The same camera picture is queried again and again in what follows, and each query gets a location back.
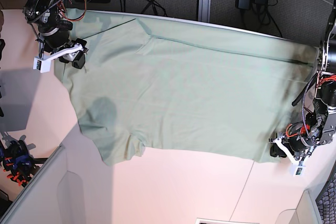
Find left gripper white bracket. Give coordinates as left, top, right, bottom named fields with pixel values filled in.
left=268, top=131, right=320, bottom=167

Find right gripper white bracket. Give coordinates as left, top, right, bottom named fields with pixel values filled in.
left=51, top=38, right=88, bottom=69

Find light green T-shirt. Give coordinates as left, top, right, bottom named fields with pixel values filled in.
left=54, top=8, right=320, bottom=167

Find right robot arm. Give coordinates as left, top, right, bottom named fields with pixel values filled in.
left=23, top=0, right=88, bottom=70

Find patterned office chair seat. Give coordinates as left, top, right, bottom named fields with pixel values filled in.
left=317, top=180, right=335, bottom=224

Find grey partition panel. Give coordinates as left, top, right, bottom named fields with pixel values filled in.
left=1, top=146, right=87, bottom=224

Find left arm wrist camera box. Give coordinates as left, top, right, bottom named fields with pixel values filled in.
left=289, top=164, right=306, bottom=176

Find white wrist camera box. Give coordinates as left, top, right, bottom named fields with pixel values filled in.
left=33, top=57, right=51, bottom=73

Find clamps with orange handles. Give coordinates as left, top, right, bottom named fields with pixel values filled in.
left=1, top=131, right=48, bottom=188

